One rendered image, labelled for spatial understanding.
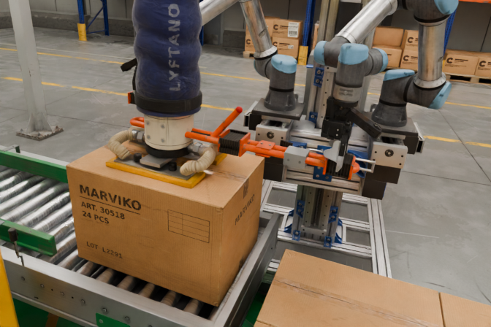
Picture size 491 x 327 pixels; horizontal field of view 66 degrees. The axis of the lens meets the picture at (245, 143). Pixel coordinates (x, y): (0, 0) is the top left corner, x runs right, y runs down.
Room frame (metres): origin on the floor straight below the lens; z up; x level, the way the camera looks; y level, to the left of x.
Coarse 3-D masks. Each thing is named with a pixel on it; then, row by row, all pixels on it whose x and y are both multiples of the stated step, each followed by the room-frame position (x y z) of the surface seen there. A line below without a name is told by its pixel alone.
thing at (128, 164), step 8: (112, 160) 1.17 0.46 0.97; (120, 160) 1.17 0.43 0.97; (128, 160) 1.17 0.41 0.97; (136, 160) 1.16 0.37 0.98; (120, 168) 1.14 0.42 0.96; (128, 168) 1.13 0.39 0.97; (136, 168) 1.12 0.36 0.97; (144, 168) 1.12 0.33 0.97; (152, 168) 1.12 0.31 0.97; (160, 168) 1.13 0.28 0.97; (168, 168) 1.13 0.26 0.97; (176, 168) 1.12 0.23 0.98; (144, 176) 1.10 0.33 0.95; (152, 176) 1.09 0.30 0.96; (160, 176) 1.08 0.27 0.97; (168, 176) 1.08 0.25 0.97; (176, 176) 1.08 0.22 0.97; (184, 176) 1.08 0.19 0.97; (192, 176) 1.10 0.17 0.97; (200, 176) 1.10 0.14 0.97; (176, 184) 1.06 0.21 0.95; (184, 184) 1.05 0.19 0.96; (192, 184) 1.05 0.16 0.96
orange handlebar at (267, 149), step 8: (136, 120) 1.26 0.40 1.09; (192, 128) 1.22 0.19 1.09; (192, 136) 1.17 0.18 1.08; (200, 136) 1.16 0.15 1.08; (208, 136) 1.16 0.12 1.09; (216, 144) 1.15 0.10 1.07; (248, 144) 1.15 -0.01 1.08; (256, 144) 1.14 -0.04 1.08; (264, 144) 1.12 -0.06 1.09; (272, 144) 1.12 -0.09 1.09; (256, 152) 1.09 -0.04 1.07; (264, 152) 1.09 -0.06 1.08; (272, 152) 1.08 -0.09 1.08; (280, 152) 1.08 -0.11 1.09; (312, 160) 1.04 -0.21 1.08; (320, 160) 1.04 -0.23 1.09
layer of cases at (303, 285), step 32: (288, 256) 1.24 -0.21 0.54; (288, 288) 1.06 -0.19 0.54; (320, 288) 1.07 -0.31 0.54; (352, 288) 1.08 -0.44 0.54; (384, 288) 1.09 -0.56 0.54; (416, 288) 1.11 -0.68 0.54; (256, 320) 0.91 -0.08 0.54; (288, 320) 0.92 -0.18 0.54; (320, 320) 0.93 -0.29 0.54; (352, 320) 0.94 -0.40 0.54; (384, 320) 0.94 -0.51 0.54; (416, 320) 0.95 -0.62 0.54; (448, 320) 0.96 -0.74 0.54; (480, 320) 0.97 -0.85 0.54
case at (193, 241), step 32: (96, 160) 1.20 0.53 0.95; (192, 160) 1.25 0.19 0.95; (224, 160) 1.27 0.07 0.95; (256, 160) 1.29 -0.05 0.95; (96, 192) 1.11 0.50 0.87; (128, 192) 1.06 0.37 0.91; (160, 192) 1.02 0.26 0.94; (192, 192) 1.02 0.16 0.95; (224, 192) 1.04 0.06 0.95; (256, 192) 1.26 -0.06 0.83; (96, 224) 1.11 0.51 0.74; (128, 224) 1.06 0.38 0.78; (160, 224) 1.02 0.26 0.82; (192, 224) 0.98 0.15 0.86; (224, 224) 0.96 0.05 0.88; (256, 224) 1.29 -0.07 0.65; (96, 256) 1.12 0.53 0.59; (128, 256) 1.07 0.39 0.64; (160, 256) 1.02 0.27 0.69; (192, 256) 0.98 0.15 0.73; (224, 256) 0.98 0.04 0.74; (192, 288) 0.98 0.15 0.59; (224, 288) 0.99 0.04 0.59
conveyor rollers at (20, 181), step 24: (0, 168) 1.82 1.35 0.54; (0, 192) 1.62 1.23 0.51; (24, 192) 1.58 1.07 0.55; (48, 192) 1.59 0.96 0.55; (0, 216) 1.43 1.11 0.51; (48, 216) 1.40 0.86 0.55; (72, 216) 1.41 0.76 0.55; (0, 240) 1.23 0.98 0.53; (72, 240) 1.25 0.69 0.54; (72, 264) 1.12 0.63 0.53; (96, 264) 1.12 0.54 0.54; (144, 288) 1.01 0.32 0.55; (192, 312) 0.92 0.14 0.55; (216, 312) 0.93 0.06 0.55
